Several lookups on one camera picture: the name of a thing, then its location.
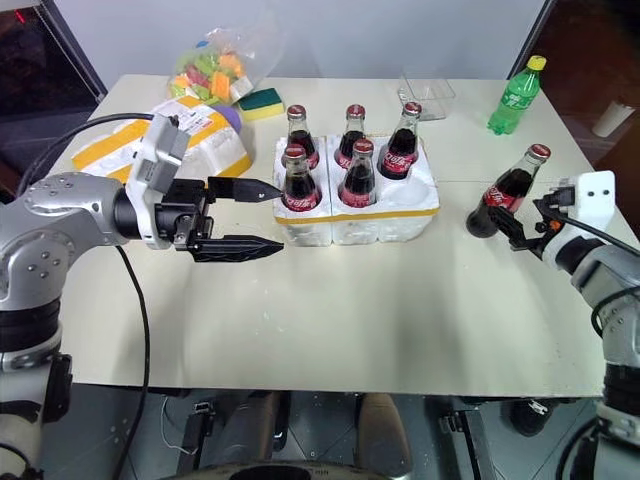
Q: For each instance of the clear bag of colourful blocks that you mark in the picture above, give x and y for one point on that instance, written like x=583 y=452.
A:
x=215 y=75

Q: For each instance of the brown rounded shape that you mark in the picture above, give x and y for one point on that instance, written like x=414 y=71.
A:
x=384 y=430

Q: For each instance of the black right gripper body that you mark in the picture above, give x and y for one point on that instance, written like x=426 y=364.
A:
x=552 y=212

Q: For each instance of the black table bracket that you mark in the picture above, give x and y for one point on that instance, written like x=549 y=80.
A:
x=197 y=430

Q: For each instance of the yellow and green sponge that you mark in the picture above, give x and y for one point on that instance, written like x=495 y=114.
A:
x=260 y=105

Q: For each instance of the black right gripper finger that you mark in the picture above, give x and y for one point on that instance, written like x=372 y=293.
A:
x=516 y=234

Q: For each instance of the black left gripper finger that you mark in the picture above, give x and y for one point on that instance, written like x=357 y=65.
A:
x=235 y=249
x=245 y=190

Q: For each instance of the green plastic soda bottle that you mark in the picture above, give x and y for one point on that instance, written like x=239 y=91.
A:
x=515 y=100

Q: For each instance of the glass cola bottle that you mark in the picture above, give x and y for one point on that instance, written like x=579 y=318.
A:
x=512 y=182
x=357 y=182
x=300 y=187
x=351 y=142
x=400 y=152
x=301 y=140

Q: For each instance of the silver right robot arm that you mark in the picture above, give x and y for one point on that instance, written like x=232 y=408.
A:
x=620 y=350

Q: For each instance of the dark rounded rim shape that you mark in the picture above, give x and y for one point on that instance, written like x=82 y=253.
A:
x=300 y=472

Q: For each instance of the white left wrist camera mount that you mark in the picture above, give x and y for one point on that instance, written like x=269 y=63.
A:
x=159 y=150

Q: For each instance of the purple round object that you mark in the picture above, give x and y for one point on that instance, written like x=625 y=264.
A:
x=231 y=117

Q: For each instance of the yellow taped white foam box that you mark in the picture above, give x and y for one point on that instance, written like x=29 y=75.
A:
x=215 y=150

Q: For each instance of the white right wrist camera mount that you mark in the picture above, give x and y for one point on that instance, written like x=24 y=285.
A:
x=595 y=200

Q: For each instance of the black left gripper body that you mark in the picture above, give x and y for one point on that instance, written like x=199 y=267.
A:
x=184 y=212

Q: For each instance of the clear plastic box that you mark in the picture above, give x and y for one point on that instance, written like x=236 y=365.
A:
x=430 y=95

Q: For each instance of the black rounded foot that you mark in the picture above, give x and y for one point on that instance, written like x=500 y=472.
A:
x=531 y=417

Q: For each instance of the white foam bottle crate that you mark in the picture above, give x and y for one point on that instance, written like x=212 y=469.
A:
x=385 y=220

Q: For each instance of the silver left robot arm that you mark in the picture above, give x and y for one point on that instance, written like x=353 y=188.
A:
x=60 y=210

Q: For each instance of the grey rounded shape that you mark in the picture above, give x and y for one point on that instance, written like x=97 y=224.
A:
x=255 y=430

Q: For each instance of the white cup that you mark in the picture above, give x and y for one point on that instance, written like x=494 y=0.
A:
x=612 y=119

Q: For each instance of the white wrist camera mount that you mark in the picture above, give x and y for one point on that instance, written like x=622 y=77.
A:
x=159 y=150
x=595 y=200

